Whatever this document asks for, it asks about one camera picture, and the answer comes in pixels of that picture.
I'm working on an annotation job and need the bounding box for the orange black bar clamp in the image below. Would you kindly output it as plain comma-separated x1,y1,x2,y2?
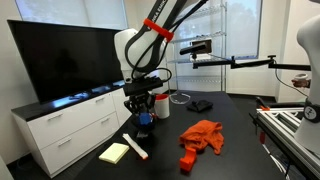
255,96,272,112

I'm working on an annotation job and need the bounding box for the chrome wire shelf rack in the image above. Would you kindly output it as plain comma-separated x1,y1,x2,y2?
160,1,229,94

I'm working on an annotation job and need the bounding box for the black mesh pouch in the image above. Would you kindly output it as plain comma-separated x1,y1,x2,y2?
185,99,214,113

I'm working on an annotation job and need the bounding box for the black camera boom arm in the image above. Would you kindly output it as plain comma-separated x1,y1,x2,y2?
192,54,312,72

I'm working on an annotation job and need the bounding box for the pale yellow sticky note pad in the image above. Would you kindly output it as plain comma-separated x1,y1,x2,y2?
97,142,130,165

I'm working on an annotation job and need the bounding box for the white mug orange interior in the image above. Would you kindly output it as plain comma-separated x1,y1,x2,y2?
153,93,171,120

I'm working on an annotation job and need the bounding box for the orange printed plastic block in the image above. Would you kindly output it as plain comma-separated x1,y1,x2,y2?
178,146,198,173

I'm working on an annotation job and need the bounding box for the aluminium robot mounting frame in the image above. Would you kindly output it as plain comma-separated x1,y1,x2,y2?
249,106,320,180

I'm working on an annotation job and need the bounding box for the white cable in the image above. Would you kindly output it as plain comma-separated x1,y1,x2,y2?
261,143,289,176

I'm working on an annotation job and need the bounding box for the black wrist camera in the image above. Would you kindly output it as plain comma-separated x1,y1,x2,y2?
122,77,164,98

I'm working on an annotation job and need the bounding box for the orange cloth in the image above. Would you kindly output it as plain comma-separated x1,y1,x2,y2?
178,119,225,156

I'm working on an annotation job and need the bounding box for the small red clamp handle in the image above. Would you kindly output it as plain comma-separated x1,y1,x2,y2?
258,130,267,145

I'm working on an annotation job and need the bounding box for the black flat screen television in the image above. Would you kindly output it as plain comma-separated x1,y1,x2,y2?
6,19,125,104

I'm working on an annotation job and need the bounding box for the white strip with orange tip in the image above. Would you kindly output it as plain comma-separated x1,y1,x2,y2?
121,132,149,161

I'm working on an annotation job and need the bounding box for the orange cable strap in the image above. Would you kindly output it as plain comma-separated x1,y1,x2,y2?
143,18,175,43

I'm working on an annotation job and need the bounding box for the person hand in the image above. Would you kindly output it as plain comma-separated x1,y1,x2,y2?
291,79,312,89

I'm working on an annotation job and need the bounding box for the white drawer cabinet black top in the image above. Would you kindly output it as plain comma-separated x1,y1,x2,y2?
10,77,134,178

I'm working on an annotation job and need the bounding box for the thin black boom cable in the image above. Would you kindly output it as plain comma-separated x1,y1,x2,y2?
273,64,309,98

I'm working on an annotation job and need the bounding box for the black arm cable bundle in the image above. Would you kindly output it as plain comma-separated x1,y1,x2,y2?
124,0,209,84

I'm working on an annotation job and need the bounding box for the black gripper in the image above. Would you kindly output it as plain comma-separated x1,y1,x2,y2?
123,91,157,116

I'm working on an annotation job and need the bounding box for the window with white blind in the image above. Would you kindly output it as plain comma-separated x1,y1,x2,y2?
14,0,129,31

